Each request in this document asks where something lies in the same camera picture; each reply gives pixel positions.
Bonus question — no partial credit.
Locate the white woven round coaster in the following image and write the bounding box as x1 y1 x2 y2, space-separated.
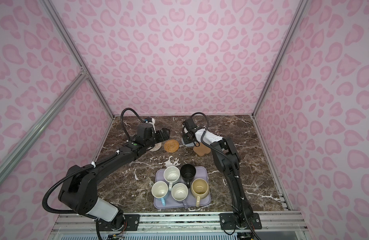
149 143 162 152

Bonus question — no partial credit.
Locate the cork flower shaped coaster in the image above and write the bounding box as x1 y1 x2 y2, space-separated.
193 143 211 157

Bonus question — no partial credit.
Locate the orange rattan round coaster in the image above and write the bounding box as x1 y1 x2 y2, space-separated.
163 140 179 153

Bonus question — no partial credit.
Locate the black mug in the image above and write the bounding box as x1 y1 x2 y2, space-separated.
180 164 197 189

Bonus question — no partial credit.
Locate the white speckled mug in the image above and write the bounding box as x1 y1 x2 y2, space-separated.
163 166 180 191

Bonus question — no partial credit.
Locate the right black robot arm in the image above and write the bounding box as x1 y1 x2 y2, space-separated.
182 118 254 228

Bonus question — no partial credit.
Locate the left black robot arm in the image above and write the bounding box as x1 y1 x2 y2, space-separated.
58 123 170 228

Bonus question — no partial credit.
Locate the lavender rectangular tray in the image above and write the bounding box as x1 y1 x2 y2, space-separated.
151 166 211 209

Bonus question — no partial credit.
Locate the beige yellow mug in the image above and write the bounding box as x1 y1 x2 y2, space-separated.
191 179 210 207

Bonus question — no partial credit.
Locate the left diagonal aluminium strut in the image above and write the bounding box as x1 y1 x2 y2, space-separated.
0 71 86 186

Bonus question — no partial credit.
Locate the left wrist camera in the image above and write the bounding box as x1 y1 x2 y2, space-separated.
144 117 156 133

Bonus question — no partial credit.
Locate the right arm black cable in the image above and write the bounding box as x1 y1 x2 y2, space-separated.
190 112 260 240

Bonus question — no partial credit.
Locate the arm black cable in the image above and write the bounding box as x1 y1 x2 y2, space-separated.
190 112 260 240
41 107 146 214

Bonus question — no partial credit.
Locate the white mug blue handle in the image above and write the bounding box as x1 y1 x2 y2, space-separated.
151 181 169 207

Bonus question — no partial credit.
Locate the white mug grey handle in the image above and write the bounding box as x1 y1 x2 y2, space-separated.
171 183 189 209

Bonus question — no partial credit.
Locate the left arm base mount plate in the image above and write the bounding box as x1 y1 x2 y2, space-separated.
96 214 140 232

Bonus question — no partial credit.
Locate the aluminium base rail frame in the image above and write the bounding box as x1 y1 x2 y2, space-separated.
47 211 311 240

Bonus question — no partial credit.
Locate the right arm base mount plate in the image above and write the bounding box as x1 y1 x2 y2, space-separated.
219 213 263 231

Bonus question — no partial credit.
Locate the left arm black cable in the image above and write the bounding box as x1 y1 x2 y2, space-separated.
41 107 146 214

